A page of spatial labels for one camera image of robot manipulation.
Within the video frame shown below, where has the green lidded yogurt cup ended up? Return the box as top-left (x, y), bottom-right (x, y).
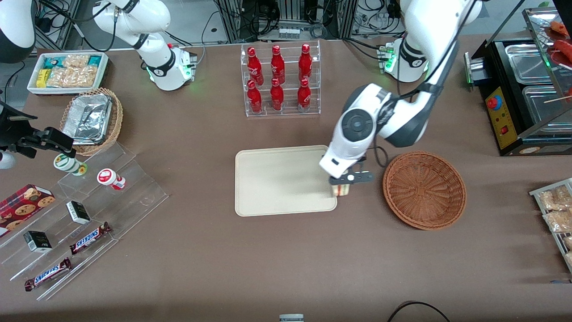
top-left (54, 153), bottom-right (88, 177)

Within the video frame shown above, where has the red lidded yogurt cup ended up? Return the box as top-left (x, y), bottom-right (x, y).
top-left (97, 168), bottom-right (126, 191)

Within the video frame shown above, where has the cream plastic tray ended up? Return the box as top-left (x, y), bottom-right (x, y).
top-left (235, 145), bottom-right (337, 217)

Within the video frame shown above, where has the black cable loop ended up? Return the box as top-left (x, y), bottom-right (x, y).
top-left (387, 301), bottom-right (452, 322)

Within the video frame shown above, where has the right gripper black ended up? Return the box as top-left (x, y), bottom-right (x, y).
top-left (0, 102), bottom-right (75, 158)

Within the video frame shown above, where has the aluminium profile rack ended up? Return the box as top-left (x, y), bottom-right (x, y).
top-left (214, 0), bottom-right (358, 43)

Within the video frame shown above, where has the black hot food machine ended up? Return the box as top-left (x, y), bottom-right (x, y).
top-left (463, 7), bottom-right (572, 157)

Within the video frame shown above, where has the light wicker basket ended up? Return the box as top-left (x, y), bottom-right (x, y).
top-left (59, 87), bottom-right (123, 157)

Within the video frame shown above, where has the red cola bottle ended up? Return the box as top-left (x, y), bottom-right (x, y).
top-left (297, 78), bottom-right (311, 112)
top-left (298, 43), bottom-right (313, 82)
top-left (247, 80), bottom-right (263, 114)
top-left (247, 47), bottom-right (264, 86)
top-left (270, 45), bottom-right (286, 85)
top-left (270, 78), bottom-right (285, 111)

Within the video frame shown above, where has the clear acrylic bottle rack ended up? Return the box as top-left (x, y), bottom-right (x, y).
top-left (240, 40), bottom-right (321, 118)

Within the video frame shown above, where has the small black box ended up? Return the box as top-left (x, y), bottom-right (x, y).
top-left (23, 230), bottom-right (53, 254)
top-left (66, 200), bottom-right (91, 225)

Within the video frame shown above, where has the brown round wicker basket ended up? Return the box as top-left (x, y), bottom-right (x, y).
top-left (383, 151), bottom-right (467, 231)

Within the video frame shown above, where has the Snickers chocolate bar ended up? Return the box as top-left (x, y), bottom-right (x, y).
top-left (24, 257), bottom-right (72, 292)
top-left (69, 222), bottom-right (112, 255)

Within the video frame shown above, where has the red tartan cookie box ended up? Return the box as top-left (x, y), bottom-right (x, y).
top-left (0, 184), bottom-right (56, 237)

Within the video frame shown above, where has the white plastic snack bin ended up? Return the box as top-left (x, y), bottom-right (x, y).
top-left (27, 51), bottom-right (109, 96)

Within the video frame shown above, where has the silver wire tray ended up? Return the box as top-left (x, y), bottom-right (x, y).
top-left (529, 178), bottom-right (572, 274)

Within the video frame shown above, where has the clear acrylic stepped shelf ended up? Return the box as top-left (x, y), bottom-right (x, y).
top-left (0, 141), bottom-right (169, 301)

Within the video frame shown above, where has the aluminium foil tray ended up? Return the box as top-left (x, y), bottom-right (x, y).
top-left (62, 93), bottom-right (113, 146)

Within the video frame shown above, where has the clear cracker bag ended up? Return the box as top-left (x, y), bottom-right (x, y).
top-left (63, 55), bottom-right (90, 69)
top-left (47, 66), bottom-right (99, 88)

